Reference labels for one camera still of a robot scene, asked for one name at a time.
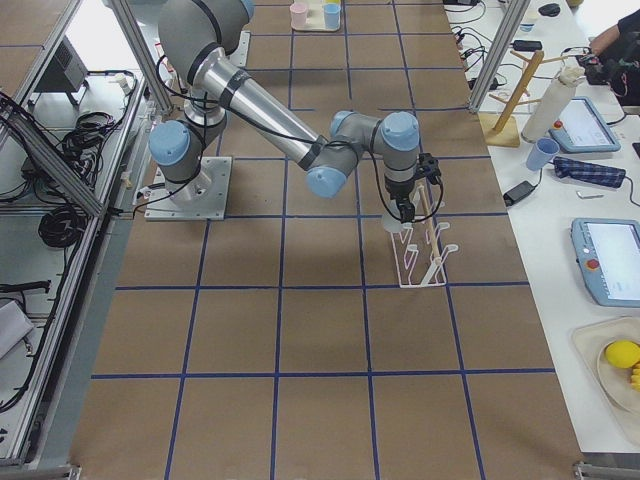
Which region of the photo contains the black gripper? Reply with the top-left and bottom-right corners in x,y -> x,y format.
384,177 -> 415,223

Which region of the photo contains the pale grey plastic cup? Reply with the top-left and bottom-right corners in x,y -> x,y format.
382,213 -> 412,234

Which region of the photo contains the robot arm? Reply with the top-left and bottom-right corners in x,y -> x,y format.
158,1 -> 420,223

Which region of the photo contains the blue cup on desk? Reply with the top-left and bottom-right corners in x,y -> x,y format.
525,137 -> 560,171

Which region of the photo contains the light blue plastic cup right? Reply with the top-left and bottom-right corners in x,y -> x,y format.
323,3 -> 341,31

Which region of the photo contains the pink plastic cup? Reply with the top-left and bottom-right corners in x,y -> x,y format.
289,1 -> 308,30

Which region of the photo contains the black power adapter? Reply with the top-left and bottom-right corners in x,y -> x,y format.
502,181 -> 537,207

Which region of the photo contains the wooden mug tree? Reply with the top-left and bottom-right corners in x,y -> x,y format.
478,49 -> 566,148

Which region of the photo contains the blue plaid cloth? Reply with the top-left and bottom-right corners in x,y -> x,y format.
553,156 -> 626,189

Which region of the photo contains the white paper roll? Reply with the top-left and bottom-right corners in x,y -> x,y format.
521,66 -> 585,143

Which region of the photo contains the upper teach pendant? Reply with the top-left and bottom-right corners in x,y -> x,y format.
549,96 -> 621,153

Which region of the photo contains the teach pendant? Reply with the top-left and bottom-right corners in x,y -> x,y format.
571,218 -> 639,308
549,96 -> 621,153

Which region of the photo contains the cream plastic tray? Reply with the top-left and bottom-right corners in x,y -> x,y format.
295,0 -> 342,32

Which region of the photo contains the lower teach pendant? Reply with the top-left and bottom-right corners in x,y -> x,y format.
571,218 -> 639,308

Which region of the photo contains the yellow lemon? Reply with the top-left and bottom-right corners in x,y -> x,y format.
604,340 -> 640,369

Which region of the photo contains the cream plate with food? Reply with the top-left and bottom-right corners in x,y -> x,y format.
572,316 -> 639,447

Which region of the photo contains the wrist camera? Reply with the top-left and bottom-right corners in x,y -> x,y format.
416,153 -> 442,185

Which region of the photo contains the white wire cup rack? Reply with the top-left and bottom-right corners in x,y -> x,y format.
390,218 -> 459,289

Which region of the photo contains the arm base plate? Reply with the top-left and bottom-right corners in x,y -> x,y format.
228,30 -> 251,68
144,156 -> 233,221

